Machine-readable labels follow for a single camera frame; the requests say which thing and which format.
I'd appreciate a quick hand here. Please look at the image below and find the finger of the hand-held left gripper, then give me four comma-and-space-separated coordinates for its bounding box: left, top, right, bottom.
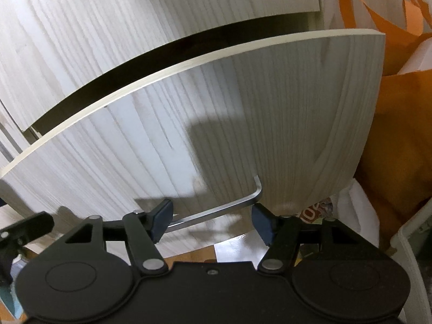
0, 210, 55, 288

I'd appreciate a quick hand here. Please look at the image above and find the white paper in bag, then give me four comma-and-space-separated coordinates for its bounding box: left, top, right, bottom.
394, 36, 432, 75

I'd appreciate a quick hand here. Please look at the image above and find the narrow white wooden cabinet door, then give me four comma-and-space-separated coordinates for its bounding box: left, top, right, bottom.
316, 0, 353, 32

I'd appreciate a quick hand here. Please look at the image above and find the orange fabric bag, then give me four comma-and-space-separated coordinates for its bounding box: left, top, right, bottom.
338, 0, 432, 254

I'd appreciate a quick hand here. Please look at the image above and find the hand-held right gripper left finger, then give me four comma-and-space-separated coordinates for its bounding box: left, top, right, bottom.
66, 198, 174, 275

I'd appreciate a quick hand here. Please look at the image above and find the upper wooden drawer front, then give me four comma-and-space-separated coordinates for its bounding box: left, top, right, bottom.
0, 0, 322, 133

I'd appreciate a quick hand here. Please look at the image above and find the white tiered storage rack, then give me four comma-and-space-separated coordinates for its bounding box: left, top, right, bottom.
389, 202, 432, 324

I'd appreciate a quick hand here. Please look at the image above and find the silver deep drawer handle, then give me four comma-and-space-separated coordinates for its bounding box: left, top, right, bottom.
165, 173, 264, 234

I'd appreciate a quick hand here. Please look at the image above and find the white wooden deep drawer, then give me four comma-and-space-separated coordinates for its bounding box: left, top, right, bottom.
0, 28, 387, 244

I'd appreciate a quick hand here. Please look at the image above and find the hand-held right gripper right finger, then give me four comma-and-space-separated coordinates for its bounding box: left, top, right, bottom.
251, 202, 362, 273

